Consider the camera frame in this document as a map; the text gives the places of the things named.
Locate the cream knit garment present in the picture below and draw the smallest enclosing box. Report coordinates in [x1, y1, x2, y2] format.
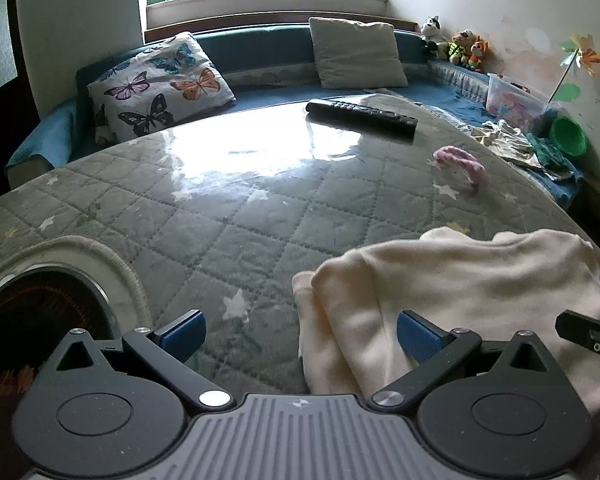
[292, 226, 600, 413]

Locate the beige pillow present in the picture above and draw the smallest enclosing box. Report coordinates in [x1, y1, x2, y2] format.
[308, 16, 409, 90]

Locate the plush with yellow vest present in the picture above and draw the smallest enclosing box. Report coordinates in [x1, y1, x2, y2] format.
[447, 30, 477, 66]

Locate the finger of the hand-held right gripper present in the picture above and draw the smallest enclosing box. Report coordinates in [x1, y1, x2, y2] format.
[555, 310, 600, 377]

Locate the orange tiger plush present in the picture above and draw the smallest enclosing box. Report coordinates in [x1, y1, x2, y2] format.
[467, 37, 492, 72]

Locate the colourful pinwheel toy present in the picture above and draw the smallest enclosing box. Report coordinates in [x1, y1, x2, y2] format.
[547, 34, 600, 106]

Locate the pile of light clothes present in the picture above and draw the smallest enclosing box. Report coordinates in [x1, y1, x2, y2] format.
[467, 119, 576, 181]

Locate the teal sofa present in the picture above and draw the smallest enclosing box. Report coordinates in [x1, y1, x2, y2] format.
[5, 24, 586, 196]

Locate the round black built-in cooktop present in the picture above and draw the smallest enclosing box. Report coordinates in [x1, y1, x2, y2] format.
[0, 234, 153, 411]

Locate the green plastic bucket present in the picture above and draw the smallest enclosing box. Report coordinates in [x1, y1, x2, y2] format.
[550, 116, 588, 157]

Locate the black remote control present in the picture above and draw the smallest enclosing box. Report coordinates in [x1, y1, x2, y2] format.
[305, 99, 419, 138]

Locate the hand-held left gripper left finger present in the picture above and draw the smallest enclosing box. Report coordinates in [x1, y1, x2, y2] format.
[42, 309, 235, 407]

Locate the clear plastic toy box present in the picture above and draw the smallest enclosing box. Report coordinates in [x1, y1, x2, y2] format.
[486, 72, 556, 128]

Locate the butterfly print pillow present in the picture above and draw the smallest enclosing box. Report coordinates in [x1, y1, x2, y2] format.
[86, 31, 237, 143]

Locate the pink scrunchie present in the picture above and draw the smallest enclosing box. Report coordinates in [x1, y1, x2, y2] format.
[432, 146, 485, 192]

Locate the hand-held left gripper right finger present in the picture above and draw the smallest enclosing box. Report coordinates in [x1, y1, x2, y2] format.
[369, 309, 570, 407]

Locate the dark door with glass panel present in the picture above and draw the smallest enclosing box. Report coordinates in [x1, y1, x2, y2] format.
[0, 0, 36, 206]

